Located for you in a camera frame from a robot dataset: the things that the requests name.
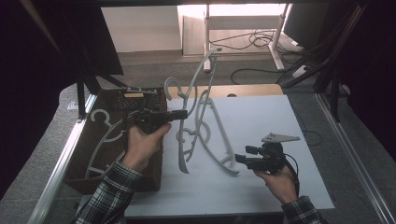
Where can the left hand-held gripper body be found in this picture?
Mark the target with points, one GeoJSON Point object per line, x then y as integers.
{"type": "Point", "coordinates": [149, 119]}

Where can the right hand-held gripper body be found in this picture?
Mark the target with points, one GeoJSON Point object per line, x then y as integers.
{"type": "Point", "coordinates": [271, 157]}

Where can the grey plastic clothes hanger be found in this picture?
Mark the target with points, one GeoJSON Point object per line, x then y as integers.
{"type": "Point", "coordinates": [102, 141]}
{"type": "Point", "coordinates": [181, 140]}
{"type": "Point", "coordinates": [224, 138]}

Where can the brown wicker basket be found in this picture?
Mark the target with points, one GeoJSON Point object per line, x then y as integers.
{"type": "Point", "coordinates": [152, 182]}

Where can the person's right hand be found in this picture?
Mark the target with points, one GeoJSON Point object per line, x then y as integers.
{"type": "Point", "coordinates": [281, 185]}

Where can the person's left hand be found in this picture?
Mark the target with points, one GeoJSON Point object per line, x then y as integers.
{"type": "Point", "coordinates": [141, 149]}

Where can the white work board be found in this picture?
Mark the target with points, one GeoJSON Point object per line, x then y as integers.
{"type": "Point", "coordinates": [264, 118]}

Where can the wooden table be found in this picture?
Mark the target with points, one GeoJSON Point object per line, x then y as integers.
{"type": "Point", "coordinates": [249, 90]}

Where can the black metal stand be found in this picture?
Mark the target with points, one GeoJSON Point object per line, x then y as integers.
{"type": "Point", "coordinates": [81, 93]}
{"type": "Point", "coordinates": [334, 93]}

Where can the white power strip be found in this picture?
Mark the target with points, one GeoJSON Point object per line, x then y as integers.
{"type": "Point", "coordinates": [299, 72]}

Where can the white cabinet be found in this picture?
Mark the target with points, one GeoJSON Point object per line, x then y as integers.
{"type": "Point", "coordinates": [140, 28]}

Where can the black curtain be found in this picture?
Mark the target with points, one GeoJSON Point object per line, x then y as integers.
{"type": "Point", "coordinates": [28, 93]}
{"type": "Point", "coordinates": [373, 77]}

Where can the aluminium rail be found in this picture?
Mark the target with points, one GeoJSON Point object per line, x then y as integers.
{"type": "Point", "coordinates": [59, 168]}
{"type": "Point", "coordinates": [348, 149]}

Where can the white desk frame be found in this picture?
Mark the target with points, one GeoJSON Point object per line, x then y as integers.
{"type": "Point", "coordinates": [207, 31]}

